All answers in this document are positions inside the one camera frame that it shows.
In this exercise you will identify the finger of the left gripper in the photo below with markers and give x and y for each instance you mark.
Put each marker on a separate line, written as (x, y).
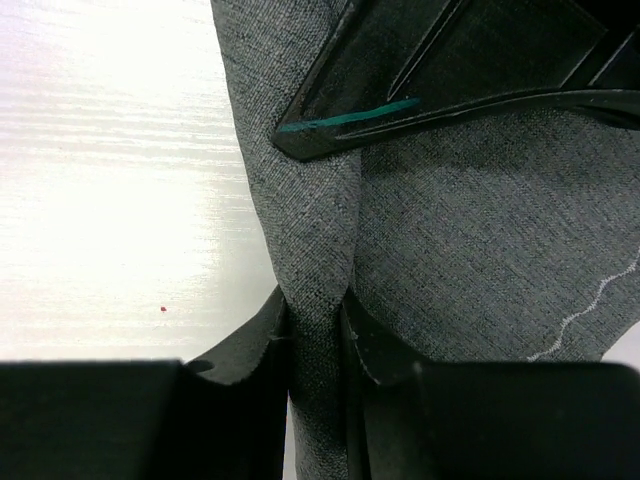
(625, 102)
(389, 59)

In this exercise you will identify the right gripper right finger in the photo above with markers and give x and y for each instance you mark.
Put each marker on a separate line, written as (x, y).
(408, 417)

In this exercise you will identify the grey cloth napkin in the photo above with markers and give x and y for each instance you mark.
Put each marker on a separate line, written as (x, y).
(509, 238)

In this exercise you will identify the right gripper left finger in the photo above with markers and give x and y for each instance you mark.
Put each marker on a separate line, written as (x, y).
(219, 416)

